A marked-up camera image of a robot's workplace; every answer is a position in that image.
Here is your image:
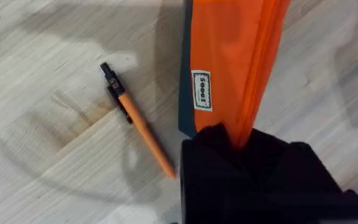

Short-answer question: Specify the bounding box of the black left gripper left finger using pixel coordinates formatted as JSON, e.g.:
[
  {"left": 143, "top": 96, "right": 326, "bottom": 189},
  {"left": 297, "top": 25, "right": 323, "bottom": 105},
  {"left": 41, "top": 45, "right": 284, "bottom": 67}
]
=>
[{"left": 180, "top": 123, "right": 252, "bottom": 224}]

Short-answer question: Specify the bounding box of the orange pen with black clip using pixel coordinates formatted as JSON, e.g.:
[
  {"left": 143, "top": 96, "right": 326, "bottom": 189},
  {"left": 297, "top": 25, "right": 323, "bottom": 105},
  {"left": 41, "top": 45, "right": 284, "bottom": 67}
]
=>
[{"left": 99, "top": 62, "right": 178, "bottom": 180}]

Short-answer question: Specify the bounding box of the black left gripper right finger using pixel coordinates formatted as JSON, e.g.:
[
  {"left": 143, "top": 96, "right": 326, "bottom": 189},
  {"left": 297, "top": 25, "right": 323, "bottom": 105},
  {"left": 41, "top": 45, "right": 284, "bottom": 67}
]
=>
[{"left": 242, "top": 128, "right": 345, "bottom": 224}]

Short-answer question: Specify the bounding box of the orange soft zip bag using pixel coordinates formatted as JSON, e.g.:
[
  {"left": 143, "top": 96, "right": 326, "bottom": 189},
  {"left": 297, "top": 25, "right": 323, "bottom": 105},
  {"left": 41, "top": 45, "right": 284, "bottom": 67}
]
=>
[{"left": 178, "top": 0, "right": 291, "bottom": 151}]

